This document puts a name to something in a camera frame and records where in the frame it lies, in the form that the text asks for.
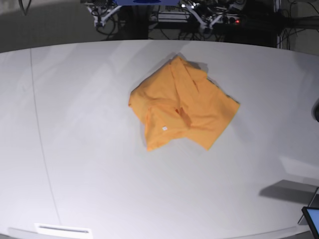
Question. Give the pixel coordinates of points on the orange T-shirt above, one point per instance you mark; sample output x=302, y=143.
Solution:
x=179, y=101

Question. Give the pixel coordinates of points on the tablet with blue screen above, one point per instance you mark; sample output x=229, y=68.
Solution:
x=311, y=215

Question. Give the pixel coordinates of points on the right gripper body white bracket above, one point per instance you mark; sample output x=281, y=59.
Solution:
x=102, y=10

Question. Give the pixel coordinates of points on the white flat label strip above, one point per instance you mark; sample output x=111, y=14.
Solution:
x=46, y=228

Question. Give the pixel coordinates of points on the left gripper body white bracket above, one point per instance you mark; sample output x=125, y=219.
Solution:
x=207, y=13

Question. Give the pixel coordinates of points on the grey tablet stand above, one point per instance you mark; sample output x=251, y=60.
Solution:
x=314, y=202

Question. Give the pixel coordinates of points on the dark round object right edge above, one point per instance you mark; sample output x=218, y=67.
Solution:
x=315, y=110

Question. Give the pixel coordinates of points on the white power strip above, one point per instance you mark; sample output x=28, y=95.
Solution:
x=183, y=17

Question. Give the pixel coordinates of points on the black table frame post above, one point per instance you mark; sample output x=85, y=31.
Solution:
x=136, y=22

